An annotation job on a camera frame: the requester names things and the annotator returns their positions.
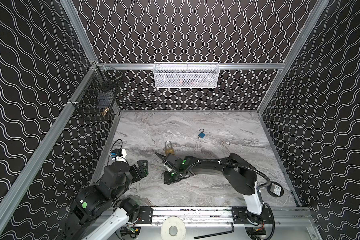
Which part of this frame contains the white tape roll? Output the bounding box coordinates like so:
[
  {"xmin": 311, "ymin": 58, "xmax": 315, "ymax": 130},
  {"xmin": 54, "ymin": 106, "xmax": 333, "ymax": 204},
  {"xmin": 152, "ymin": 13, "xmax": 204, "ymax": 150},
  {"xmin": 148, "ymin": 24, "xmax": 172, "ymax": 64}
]
[{"xmin": 161, "ymin": 216, "xmax": 187, "ymax": 240}]

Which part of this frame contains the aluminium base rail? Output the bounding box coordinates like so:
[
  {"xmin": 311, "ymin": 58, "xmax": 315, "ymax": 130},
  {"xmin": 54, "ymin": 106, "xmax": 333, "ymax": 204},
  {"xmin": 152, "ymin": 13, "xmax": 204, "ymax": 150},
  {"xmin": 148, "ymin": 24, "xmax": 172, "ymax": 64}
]
[{"xmin": 130, "ymin": 207, "xmax": 313, "ymax": 227}]

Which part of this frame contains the black wire wall basket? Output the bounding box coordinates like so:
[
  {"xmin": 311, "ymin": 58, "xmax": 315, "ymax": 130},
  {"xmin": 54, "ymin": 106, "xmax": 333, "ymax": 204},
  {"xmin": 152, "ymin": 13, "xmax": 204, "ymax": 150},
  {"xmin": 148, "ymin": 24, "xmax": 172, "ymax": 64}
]
[{"xmin": 69, "ymin": 63, "xmax": 124, "ymax": 122}]

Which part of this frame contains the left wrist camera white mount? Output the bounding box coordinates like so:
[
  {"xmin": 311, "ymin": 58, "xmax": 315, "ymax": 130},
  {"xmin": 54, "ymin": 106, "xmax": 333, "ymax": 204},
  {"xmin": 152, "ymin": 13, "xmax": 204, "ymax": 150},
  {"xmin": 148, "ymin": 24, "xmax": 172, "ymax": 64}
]
[{"xmin": 111, "ymin": 149, "xmax": 127, "ymax": 162}]

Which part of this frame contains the black round puck with label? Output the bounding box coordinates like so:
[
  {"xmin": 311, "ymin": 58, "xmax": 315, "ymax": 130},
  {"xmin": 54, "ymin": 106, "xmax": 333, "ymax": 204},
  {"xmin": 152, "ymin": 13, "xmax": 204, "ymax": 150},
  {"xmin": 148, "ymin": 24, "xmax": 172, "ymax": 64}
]
[{"xmin": 267, "ymin": 182, "xmax": 284, "ymax": 198}]

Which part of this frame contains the black hex key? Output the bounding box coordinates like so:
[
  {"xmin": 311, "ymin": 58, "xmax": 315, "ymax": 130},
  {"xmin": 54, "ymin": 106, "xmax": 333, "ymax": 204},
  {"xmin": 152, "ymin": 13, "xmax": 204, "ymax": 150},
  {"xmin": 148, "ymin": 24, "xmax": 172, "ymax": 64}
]
[{"xmin": 194, "ymin": 222, "xmax": 235, "ymax": 240}]

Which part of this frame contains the white mesh wall basket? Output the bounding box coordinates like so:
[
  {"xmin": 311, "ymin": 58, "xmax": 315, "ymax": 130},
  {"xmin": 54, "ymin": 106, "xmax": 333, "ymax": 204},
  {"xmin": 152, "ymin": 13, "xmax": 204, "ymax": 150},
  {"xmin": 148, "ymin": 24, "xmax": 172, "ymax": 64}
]
[{"xmin": 153, "ymin": 62, "xmax": 220, "ymax": 89}]

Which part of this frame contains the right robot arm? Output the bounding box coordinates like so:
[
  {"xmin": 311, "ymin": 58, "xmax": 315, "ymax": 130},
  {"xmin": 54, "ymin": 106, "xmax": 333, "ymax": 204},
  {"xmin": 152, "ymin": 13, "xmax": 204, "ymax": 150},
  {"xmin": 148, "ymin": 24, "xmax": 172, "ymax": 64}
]
[{"xmin": 156, "ymin": 153, "xmax": 271, "ymax": 216}]

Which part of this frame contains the small blue padlock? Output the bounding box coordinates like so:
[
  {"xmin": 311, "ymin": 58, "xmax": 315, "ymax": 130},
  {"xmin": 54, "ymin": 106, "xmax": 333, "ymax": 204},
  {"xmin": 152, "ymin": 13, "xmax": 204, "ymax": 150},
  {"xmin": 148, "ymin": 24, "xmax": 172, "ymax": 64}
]
[{"xmin": 198, "ymin": 129, "xmax": 206, "ymax": 139}]

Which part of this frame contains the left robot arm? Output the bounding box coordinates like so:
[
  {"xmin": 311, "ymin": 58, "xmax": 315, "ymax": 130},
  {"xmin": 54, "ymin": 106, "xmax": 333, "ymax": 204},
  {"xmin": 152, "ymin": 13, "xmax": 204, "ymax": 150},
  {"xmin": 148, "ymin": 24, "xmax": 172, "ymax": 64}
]
[{"xmin": 57, "ymin": 160, "xmax": 149, "ymax": 240}]

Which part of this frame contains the brass padlock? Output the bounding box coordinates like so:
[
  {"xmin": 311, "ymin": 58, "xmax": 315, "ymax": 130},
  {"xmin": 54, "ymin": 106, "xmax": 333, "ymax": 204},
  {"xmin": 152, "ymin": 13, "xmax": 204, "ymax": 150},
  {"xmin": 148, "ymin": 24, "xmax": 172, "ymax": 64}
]
[{"xmin": 165, "ymin": 141, "xmax": 175, "ymax": 156}]

